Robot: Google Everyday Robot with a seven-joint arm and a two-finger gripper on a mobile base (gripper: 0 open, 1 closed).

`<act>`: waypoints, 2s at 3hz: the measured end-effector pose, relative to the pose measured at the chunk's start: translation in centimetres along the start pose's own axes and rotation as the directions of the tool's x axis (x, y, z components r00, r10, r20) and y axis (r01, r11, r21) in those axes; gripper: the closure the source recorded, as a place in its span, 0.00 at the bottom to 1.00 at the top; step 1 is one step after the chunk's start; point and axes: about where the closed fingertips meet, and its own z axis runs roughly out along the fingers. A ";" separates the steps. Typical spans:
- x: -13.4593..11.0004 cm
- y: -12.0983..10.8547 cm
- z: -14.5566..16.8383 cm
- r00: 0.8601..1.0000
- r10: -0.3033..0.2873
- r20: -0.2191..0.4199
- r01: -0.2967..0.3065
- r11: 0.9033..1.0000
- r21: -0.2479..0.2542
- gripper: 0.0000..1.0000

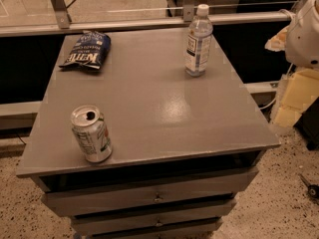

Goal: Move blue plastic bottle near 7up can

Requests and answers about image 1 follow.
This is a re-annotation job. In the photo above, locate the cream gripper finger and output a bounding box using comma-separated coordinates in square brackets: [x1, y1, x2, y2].
[264, 27, 288, 52]

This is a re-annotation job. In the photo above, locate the clear plastic water bottle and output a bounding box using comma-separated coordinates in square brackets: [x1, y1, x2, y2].
[184, 4, 213, 77]

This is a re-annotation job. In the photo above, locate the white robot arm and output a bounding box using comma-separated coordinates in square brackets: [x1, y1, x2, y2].
[264, 0, 319, 69]

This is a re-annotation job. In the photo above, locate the white green 7up can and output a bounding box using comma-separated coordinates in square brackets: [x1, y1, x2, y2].
[70, 105, 113, 163]

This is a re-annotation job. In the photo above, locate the metal railing bar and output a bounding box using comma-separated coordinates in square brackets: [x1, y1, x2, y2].
[0, 9, 295, 37]

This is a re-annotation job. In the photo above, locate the grey drawer cabinet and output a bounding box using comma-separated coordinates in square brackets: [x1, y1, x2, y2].
[15, 27, 282, 239]

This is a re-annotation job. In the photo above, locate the middle grey drawer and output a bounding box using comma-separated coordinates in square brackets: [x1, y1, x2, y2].
[72, 197, 236, 235]

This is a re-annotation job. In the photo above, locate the grey drawer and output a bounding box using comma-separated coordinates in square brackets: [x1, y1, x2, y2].
[90, 218, 222, 239]
[72, 197, 236, 235]
[42, 167, 258, 216]

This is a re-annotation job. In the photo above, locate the blue Kettle chips bag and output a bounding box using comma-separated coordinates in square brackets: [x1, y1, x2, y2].
[60, 31, 111, 71]

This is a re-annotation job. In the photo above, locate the top grey drawer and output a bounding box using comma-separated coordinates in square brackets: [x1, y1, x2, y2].
[42, 167, 258, 216]

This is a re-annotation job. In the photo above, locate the bottom grey drawer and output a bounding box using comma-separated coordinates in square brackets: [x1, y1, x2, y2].
[90, 218, 222, 239]

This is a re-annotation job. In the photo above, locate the white cable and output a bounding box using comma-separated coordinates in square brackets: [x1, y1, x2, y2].
[258, 63, 295, 112]

